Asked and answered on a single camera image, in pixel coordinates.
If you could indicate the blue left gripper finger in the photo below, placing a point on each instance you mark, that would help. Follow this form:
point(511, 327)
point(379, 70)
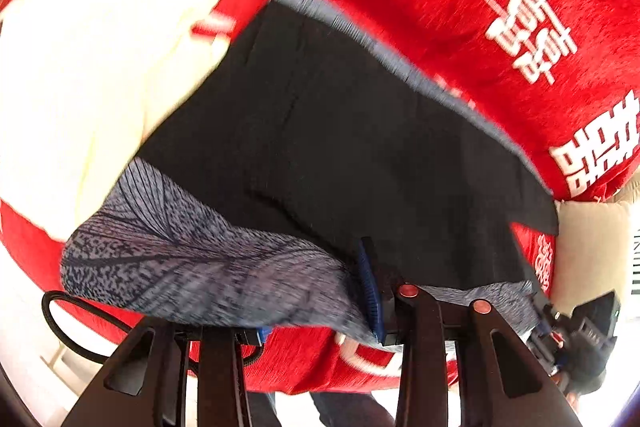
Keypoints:
point(371, 298)

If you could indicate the red blanket with white characters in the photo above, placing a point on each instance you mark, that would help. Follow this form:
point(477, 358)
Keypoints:
point(560, 77)

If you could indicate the beige pillow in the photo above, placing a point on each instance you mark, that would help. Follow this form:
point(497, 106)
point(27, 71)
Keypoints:
point(593, 251)

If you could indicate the black pants with patterned waistband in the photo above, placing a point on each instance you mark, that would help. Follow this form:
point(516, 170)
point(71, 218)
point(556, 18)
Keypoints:
point(246, 206)

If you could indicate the person's blue jeans legs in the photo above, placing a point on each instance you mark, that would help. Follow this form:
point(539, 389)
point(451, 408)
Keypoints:
point(334, 408)

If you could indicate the white cloth on bed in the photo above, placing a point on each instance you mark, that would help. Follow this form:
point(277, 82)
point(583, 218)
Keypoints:
point(83, 84)

